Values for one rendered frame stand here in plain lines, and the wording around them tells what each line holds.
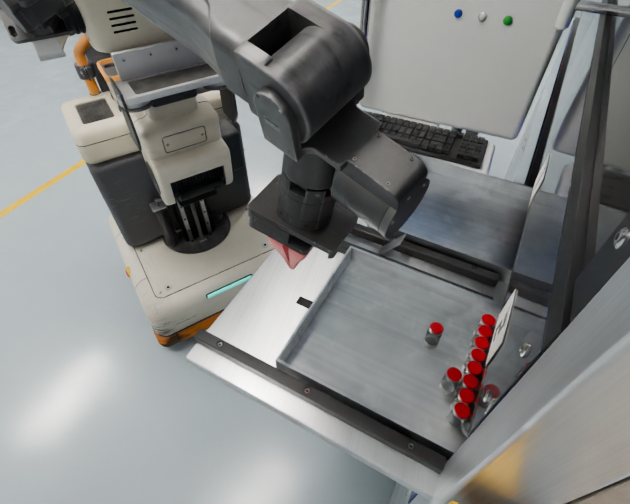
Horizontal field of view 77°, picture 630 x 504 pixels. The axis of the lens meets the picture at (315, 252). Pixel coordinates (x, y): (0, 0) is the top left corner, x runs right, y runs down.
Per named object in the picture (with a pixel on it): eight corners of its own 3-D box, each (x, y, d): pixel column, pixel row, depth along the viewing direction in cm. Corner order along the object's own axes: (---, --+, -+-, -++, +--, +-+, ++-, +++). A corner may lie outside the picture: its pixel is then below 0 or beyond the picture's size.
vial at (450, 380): (455, 384, 59) (464, 370, 55) (451, 397, 57) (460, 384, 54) (441, 377, 59) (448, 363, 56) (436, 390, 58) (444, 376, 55)
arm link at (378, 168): (334, 10, 28) (247, 83, 26) (474, 86, 24) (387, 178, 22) (338, 125, 39) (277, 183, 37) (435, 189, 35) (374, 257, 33)
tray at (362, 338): (537, 332, 65) (546, 320, 62) (507, 492, 50) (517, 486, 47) (349, 258, 76) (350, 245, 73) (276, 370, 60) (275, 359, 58)
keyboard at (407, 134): (487, 143, 116) (490, 136, 114) (479, 169, 107) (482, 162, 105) (359, 114, 127) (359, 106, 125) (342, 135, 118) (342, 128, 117)
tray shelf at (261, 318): (558, 203, 89) (562, 196, 88) (493, 537, 48) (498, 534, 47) (363, 146, 105) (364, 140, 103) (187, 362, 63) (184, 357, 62)
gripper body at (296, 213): (330, 264, 40) (346, 214, 34) (245, 218, 42) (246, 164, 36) (357, 224, 44) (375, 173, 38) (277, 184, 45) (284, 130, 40)
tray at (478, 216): (560, 209, 85) (568, 197, 82) (543, 297, 70) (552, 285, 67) (408, 165, 96) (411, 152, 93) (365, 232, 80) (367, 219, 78)
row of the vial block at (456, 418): (488, 332, 65) (497, 316, 61) (459, 433, 54) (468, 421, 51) (474, 326, 65) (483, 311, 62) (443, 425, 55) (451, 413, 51)
